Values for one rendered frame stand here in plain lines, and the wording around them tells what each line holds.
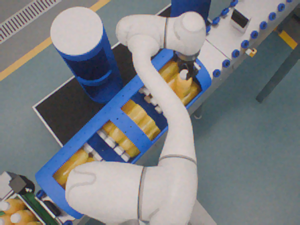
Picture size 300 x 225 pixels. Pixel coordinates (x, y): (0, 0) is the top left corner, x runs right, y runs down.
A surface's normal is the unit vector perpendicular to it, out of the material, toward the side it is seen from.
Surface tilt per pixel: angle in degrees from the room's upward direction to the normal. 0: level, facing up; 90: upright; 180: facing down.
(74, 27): 0
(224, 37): 0
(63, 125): 0
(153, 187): 16
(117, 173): 36
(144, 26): 11
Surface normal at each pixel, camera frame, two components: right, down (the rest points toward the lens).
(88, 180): -0.28, -0.47
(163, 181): 0.11, -0.55
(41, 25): -0.04, -0.25
